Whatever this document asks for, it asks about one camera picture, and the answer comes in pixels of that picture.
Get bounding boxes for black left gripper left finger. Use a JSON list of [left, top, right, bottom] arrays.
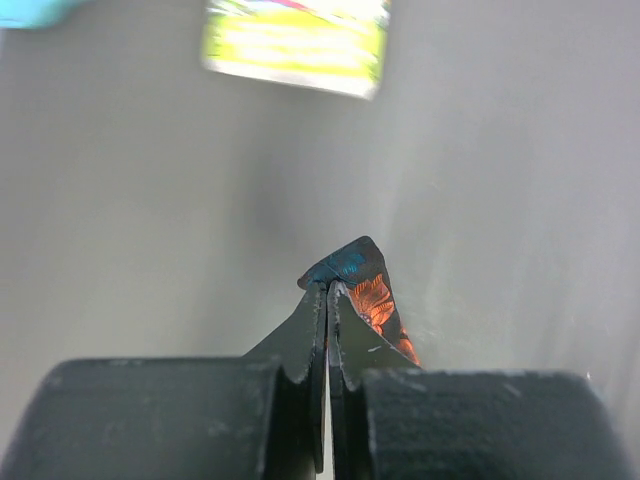
[[245, 284, 327, 479]]

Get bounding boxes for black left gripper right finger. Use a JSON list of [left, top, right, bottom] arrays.
[[327, 281, 415, 480]]

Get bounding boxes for dark orange floral tie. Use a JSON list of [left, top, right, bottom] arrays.
[[297, 236, 421, 366]]

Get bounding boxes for green paperback book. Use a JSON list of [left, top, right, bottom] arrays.
[[201, 0, 391, 99]]

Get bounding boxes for teal cat-ear headphones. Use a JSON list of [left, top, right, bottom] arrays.
[[0, 0, 84, 29]]

